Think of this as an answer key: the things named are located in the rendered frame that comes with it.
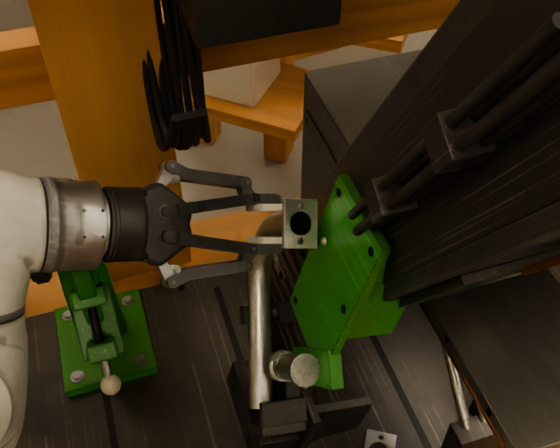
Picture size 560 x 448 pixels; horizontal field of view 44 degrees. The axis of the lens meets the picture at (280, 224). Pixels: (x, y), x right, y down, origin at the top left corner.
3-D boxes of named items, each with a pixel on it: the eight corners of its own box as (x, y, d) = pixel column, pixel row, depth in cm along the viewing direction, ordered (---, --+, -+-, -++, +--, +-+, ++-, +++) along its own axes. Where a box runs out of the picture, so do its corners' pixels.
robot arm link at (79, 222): (49, 172, 62) (115, 174, 65) (30, 180, 70) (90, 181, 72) (49, 275, 61) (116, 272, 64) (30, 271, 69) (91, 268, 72)
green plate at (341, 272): (380, 367, 84) (452, 245, 70) (319, 376, 81) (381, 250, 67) (345, 294, 91) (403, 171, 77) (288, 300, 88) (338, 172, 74)
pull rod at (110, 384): (124, 396, 94) (116, 373, 90) (103, 401, 94) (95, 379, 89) (117, 362, 98) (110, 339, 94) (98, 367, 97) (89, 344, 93)
